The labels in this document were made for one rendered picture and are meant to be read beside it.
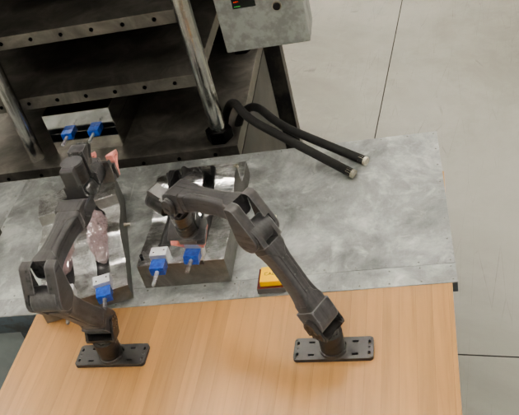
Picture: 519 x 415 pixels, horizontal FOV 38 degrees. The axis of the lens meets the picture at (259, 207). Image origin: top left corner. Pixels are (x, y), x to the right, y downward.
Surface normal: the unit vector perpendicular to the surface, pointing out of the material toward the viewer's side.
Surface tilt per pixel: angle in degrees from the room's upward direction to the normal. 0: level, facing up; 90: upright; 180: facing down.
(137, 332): 0
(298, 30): 90
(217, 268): 90
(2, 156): 0
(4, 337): 90
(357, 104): 0
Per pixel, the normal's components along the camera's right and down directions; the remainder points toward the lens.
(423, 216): -0.21, -0.76
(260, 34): -0.10, 0.64
